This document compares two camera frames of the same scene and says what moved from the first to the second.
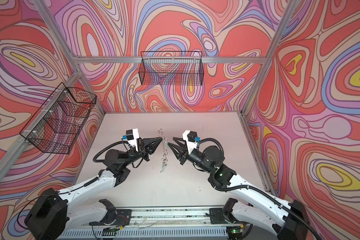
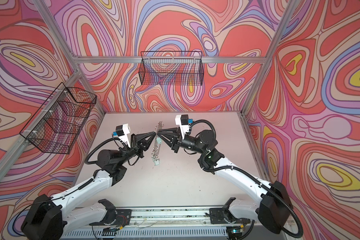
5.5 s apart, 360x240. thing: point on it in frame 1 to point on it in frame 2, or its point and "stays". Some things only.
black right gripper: (183, 154) to (175, 141)
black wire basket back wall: (174, 68) stays
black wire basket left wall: (56, 126) stays
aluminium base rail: (166, 224) stays
